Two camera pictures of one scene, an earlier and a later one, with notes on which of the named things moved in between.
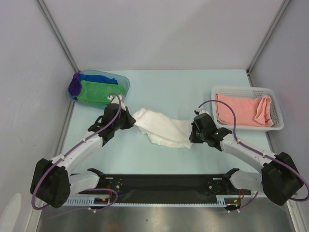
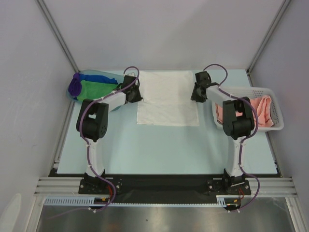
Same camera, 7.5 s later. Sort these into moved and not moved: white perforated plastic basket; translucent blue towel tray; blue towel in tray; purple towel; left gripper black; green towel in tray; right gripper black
Moved: right gripper black; left gripper black
Not moved: green towel in tray; translucent blue towel tray; white perforated plastic basket; purple towel; blue towel in tray
